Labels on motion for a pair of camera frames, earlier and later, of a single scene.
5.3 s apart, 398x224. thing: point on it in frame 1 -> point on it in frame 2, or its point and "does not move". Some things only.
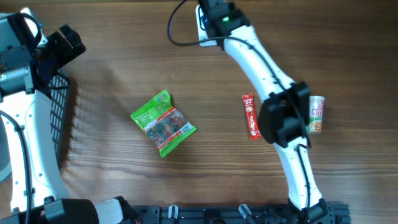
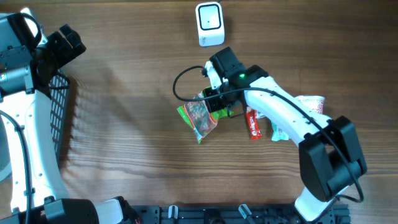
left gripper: (68, 53) does not move
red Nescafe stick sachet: (254, 132) does not move
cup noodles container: (316, 111) does not move
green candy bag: (165, 125) -> (198, 115)
